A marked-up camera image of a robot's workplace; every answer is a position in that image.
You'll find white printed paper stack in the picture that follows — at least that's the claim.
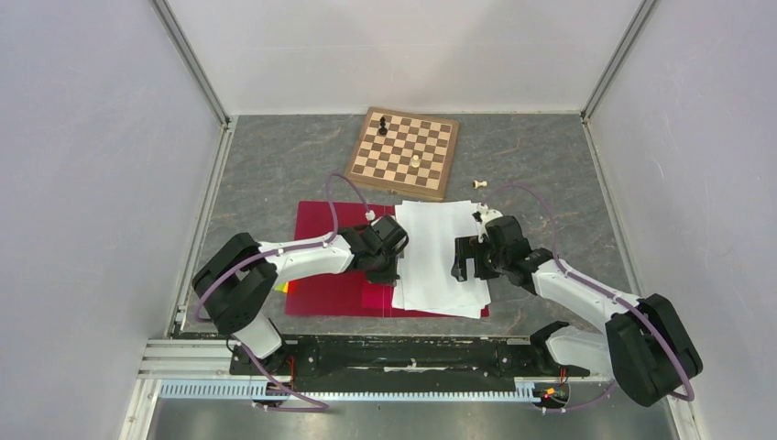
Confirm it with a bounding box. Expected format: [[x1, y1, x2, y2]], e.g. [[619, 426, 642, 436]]
[[391, 201, 491, 319]]

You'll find wooden chessboard box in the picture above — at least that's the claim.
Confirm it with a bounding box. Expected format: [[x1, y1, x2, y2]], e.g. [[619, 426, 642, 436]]
[[345, 106, 460, 202]]

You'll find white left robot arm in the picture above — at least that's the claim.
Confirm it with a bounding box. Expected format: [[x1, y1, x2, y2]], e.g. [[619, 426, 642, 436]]
[[191, 215, 409, 374]]

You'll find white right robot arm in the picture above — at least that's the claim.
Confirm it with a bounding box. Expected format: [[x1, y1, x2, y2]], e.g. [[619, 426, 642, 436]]
[[451, 212, 704, 407]]

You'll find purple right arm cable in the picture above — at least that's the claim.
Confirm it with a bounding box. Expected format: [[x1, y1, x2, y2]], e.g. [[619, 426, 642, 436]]
[[479, 181, 696, 414]]

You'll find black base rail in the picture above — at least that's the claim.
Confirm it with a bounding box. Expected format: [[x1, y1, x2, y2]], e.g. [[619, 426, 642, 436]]
[[259, 335, 590, 392]]

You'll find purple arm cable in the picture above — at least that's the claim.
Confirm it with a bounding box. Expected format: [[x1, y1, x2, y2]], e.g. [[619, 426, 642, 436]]
[[479, 181, 696, 414], [192, 172, 377, 413]]

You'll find black chess pawn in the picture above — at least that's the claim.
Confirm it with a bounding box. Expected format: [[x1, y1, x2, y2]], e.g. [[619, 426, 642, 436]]
[[378, 116, 388, 137]]

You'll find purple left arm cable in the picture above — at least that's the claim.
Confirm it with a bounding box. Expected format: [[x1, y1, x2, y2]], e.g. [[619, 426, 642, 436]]
[[192, 172, 377, 413]]

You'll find red file folder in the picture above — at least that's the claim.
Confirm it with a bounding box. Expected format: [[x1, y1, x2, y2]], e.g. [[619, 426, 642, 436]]
[[278, 201, 455, 318]]

